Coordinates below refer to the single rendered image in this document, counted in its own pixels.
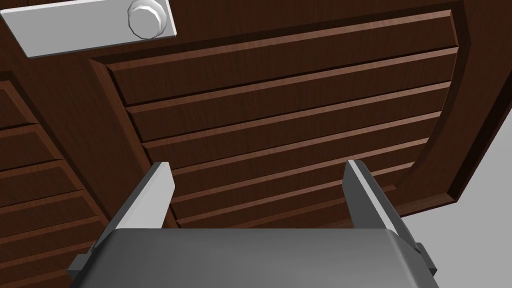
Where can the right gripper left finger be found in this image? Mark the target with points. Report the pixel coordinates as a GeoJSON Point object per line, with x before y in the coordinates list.
{"type": "Point", "coordinates": [148, 202]}

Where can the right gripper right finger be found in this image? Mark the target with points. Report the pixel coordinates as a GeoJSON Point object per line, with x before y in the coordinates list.
{"type": "Point", "coordinates": [370, 200]}

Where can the dark brown panelled door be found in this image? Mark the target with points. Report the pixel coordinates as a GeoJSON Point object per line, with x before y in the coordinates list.
{"type": "Point", "coordinates": [280, 120]}

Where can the white round door knob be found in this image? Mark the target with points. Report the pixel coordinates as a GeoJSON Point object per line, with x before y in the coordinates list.
{"type": "Point", "coordinates": [120, 24]}

